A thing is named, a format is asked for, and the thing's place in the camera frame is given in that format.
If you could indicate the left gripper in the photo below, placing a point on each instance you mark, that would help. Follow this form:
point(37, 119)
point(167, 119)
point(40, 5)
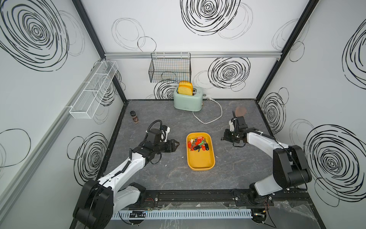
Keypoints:
point(170, 145)

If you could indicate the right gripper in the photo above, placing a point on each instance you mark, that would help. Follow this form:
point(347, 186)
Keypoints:
point(226, 137)

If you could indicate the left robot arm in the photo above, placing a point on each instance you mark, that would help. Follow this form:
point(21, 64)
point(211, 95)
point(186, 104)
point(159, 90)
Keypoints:
point(100, 199)

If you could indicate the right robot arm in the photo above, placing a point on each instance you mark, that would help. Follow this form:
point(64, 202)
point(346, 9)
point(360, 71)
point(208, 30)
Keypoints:
point(290, 167)

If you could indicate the yellow plastic storage box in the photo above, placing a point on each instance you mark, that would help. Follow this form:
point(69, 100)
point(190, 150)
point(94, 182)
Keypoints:
point(200, 160)

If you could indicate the red tag white label key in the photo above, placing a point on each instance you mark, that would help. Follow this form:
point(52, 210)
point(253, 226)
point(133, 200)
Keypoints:
point(194, 142)

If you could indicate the mint green toaster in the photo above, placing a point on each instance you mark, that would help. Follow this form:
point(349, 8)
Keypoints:
point(189, 102)

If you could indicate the small brown spice bottle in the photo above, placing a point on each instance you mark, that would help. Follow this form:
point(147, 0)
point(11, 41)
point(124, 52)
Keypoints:
point(134, 116)

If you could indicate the yellow toast slice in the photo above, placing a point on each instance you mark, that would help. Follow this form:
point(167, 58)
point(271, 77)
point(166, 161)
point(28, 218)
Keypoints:
point(185, 88)

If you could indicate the grey slotted cable duct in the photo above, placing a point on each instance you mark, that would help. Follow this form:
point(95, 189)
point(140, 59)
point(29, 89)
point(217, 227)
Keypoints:
point(183, 214)

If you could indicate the black wire wall basket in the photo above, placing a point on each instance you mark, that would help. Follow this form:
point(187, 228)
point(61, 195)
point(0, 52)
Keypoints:
point(172, 67)

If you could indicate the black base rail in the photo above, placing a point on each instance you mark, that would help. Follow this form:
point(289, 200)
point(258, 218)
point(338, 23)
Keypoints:
point(240, 197)

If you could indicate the white mesh wall shelf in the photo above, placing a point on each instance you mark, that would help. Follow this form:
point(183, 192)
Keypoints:
point(99, 90)

